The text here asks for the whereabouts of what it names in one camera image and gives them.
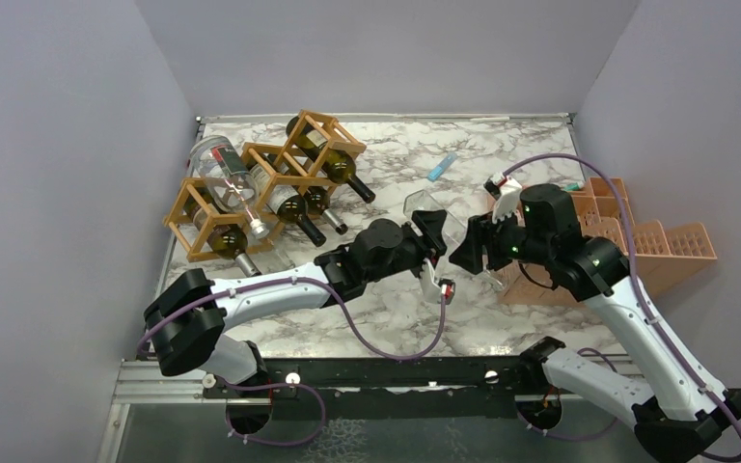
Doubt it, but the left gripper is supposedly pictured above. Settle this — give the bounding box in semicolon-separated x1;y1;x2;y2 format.
365;212;447;286

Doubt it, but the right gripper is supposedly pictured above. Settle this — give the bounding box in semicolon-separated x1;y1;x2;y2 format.
450;204;554;274

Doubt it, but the green wine bottle black neck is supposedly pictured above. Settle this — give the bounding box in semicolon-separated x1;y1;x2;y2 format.
293;123;375;204

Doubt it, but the green wine bottle brown label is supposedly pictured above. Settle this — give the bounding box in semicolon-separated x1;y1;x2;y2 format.
264;152;350;236

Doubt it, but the green wine bottle black top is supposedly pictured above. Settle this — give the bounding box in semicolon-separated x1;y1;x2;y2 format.
247;159;326;247

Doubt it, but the green wine bottle silver neck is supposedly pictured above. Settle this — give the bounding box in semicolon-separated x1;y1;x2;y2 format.
182;195;261;277

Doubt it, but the clear round glass bottle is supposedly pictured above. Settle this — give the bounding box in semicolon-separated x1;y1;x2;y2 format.
190;135;269;239

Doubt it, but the clear slim glass bottle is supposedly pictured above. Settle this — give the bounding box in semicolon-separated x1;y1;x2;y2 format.
402;189;505;292

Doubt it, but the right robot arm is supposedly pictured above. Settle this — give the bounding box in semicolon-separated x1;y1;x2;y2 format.
450;183;741;462

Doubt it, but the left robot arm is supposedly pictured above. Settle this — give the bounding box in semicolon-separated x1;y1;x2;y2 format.
139;210;453;396

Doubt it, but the orange plastic crate rack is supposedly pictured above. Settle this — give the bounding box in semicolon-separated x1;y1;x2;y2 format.
493;177;718;310

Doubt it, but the wooden wine rack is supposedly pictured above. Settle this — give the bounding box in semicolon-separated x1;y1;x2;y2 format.
163;110;375;261

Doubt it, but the blue highlighter pen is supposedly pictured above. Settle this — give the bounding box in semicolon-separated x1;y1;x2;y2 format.
426;152;457;182

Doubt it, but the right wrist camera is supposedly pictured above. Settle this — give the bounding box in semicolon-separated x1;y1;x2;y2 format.
484;173;523;224

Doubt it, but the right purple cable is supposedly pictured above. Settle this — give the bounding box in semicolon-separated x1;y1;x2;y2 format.
501;153;741;463

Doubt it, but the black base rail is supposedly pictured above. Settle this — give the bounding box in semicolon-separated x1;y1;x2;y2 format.
203;356;563;428

